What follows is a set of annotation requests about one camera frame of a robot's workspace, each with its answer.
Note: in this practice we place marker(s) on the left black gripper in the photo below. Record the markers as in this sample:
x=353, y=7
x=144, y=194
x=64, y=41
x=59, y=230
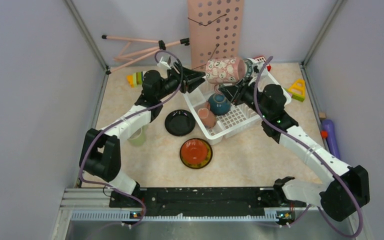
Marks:
x=193, y=80

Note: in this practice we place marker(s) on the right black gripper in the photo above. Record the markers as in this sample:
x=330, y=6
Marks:
x=233, y=91

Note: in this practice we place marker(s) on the pink glass mug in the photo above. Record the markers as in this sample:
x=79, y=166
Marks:
x=220, y=71

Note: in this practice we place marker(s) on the white plate green rim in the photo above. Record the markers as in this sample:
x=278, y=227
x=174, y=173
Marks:
x=252, y=68

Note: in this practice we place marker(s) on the orange dotted mug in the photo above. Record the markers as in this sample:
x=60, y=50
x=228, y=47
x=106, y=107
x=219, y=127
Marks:
x=206, y=116

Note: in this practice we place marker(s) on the black small plate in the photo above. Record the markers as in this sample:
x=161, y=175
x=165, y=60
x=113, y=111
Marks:
x=179, y=122

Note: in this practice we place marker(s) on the red bowl yellow rim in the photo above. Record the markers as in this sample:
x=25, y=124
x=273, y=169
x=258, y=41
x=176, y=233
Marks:
x=196, y=153

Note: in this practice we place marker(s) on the light green mug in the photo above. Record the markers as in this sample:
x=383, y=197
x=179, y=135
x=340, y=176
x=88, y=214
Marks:
x=138, y=138

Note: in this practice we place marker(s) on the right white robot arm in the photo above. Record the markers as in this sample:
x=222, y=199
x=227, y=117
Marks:
x=344, y=189

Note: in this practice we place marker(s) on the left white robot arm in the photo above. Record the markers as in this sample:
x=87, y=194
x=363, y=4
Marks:
x=101, y=151

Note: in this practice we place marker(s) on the red toy basket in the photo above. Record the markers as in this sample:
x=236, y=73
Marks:
x=262, y=59

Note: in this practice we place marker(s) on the stacked coloured toy blocks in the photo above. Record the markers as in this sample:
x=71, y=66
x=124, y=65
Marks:
x=136, y=79

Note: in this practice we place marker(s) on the pink tripod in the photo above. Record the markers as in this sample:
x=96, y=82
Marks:
x=128, y=57

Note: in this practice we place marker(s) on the pink perforated board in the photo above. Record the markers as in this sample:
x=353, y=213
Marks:
x=214, y=30

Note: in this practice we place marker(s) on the yellow green toy block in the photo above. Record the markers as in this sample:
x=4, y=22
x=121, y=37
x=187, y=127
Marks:
x=298, y=90

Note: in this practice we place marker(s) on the small wooden block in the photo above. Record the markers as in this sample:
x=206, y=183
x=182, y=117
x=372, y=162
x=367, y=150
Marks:
x=322, y=116

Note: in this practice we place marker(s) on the purple handle tool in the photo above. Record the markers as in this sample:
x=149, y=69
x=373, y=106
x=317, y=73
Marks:
x=328, y=133

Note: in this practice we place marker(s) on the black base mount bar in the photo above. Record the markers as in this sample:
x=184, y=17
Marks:
x=202, y=201

